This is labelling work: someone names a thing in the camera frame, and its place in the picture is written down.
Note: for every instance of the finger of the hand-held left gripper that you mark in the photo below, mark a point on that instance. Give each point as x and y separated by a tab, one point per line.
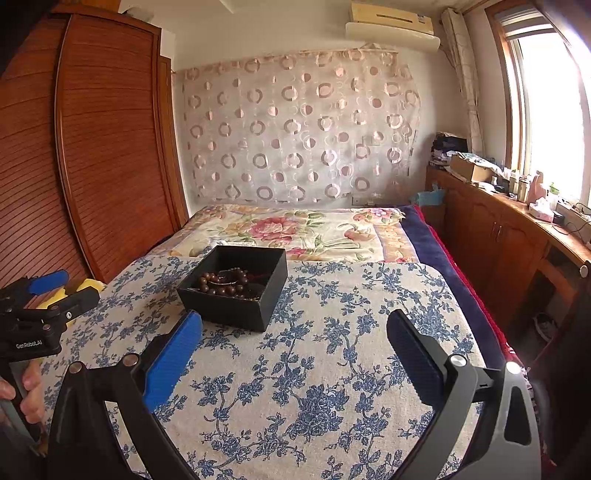
48	281
78	300

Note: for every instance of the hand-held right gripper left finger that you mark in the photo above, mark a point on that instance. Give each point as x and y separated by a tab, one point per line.
171	364

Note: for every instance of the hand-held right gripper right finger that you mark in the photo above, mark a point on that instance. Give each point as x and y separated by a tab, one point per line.
415	355

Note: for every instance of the black jewelry box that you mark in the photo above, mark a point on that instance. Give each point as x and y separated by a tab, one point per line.
231	314

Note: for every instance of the person's left hand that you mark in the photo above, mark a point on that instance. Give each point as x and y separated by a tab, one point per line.
34	392

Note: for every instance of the yellow cushion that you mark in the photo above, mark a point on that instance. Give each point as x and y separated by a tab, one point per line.
90	284

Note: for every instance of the blue floral cloth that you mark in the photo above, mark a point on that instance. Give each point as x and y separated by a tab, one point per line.
323	323

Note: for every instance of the red blanket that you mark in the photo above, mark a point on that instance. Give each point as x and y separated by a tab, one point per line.
515	357

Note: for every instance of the dark blue blanket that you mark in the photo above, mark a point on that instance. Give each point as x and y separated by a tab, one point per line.
434	249

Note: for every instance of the wooden wardrobe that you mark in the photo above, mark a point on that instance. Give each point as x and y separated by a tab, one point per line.
92	161

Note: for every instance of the white sneaker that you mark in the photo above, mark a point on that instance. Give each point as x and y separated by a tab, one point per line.
548	326

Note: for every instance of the wooden cabinet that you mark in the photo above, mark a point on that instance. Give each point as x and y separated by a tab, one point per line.
485	235

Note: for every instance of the wooden chair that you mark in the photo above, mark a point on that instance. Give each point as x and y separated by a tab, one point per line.
554	277

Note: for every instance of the light blue bag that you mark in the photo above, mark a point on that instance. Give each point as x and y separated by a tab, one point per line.
427	196

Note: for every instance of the pink floral quilt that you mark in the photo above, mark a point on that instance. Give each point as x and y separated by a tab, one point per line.
277	226

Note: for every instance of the tissue box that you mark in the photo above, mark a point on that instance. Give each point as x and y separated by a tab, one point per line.
541	212

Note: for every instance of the cardboard box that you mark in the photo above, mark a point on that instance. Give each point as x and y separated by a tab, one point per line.
468	168

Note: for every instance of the pink figurine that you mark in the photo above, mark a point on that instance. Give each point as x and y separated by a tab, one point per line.
537	187

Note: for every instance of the pile of dark clothes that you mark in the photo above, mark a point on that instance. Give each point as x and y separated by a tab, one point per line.
445	147

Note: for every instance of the green capped bottle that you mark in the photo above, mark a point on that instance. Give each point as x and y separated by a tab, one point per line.
552	196

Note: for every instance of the wooden framed window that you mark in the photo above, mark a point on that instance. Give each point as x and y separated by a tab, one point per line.
545	115

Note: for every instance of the tied patterned curtain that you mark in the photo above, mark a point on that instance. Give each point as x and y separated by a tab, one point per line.
461	69

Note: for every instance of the white air conditioner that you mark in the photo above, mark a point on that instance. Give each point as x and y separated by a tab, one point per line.
392	27

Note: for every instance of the wall socket panel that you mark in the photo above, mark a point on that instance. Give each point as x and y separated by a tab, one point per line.
367	201

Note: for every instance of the circle patterned wall hanging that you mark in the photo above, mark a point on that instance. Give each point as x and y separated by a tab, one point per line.
300	129

